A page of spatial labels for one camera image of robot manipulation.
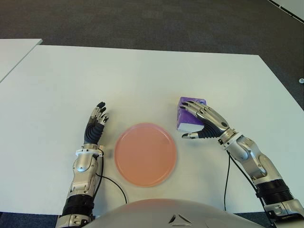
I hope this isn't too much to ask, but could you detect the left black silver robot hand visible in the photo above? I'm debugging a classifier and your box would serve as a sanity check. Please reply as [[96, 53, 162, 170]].
[[83, 101, 110, 145]]

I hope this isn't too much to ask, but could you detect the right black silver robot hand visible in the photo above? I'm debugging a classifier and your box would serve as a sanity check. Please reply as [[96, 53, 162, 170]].
[[180, 101, 236, 141]]

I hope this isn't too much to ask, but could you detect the purple tissue paper pack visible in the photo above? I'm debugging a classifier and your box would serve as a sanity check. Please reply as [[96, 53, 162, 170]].
[[176, 96, 207, 133]]

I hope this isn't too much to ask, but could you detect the pink round plate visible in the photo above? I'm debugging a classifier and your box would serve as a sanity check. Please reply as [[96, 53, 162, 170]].
[[114, 122, 178, 188]]

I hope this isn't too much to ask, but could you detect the grey robot torso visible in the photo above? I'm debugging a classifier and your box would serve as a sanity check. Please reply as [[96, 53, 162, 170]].
[[89, 199, 269, 228]]

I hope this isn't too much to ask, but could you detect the white side table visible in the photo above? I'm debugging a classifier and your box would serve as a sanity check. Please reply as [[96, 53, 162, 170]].
[[0, 38, 43, 84]]

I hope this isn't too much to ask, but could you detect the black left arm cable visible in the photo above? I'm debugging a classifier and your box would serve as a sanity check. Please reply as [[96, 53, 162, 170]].
[[95, 154, 128, 204]]

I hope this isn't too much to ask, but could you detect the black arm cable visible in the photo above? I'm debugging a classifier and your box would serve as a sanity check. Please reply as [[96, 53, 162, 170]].
[[95, 154, 128, 204], [223, 152, 266, 212]]

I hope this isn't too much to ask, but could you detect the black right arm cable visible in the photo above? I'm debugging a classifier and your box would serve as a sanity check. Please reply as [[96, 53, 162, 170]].
[[223, 152, 266, 212]]

